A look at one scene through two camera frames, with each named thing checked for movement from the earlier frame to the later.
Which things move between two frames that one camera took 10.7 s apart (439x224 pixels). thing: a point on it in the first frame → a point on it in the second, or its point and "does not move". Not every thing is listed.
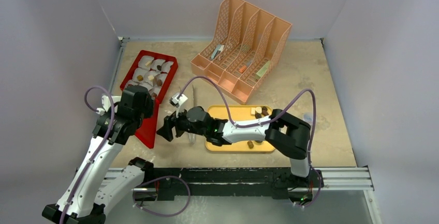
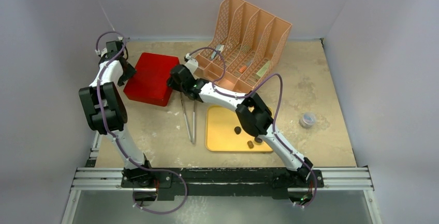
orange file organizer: [247, 50] does not move
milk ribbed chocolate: [250, 144] does not move
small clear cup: [308, 117] does not move
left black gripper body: [148, 110] → [129, 73]
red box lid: [146, 133] → [149, 83]
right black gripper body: [174, 126] → [187, 91]
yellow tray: [239, 114] does not move
